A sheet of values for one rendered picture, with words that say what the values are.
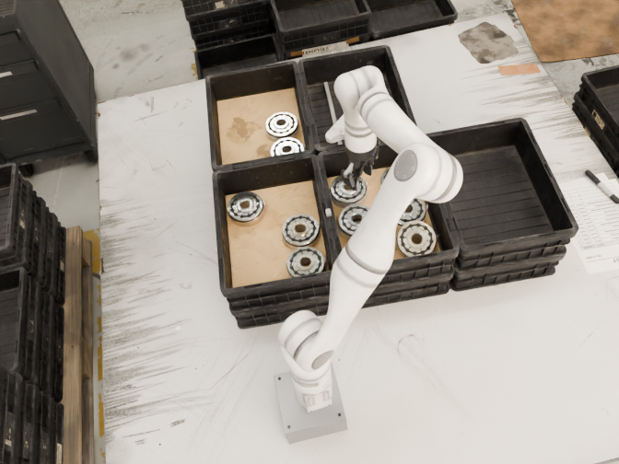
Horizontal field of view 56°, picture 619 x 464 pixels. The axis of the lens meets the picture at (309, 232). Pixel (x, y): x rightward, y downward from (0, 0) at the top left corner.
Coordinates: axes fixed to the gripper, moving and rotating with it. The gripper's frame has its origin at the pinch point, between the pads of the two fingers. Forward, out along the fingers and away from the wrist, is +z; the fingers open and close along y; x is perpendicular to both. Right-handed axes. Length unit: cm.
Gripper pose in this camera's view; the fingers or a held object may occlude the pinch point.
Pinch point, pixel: (361, 178)
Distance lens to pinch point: 150.9
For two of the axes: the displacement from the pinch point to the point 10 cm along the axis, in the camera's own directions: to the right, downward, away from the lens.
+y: 5.9, -7.0, 3.9
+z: 0.9, 5.4, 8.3
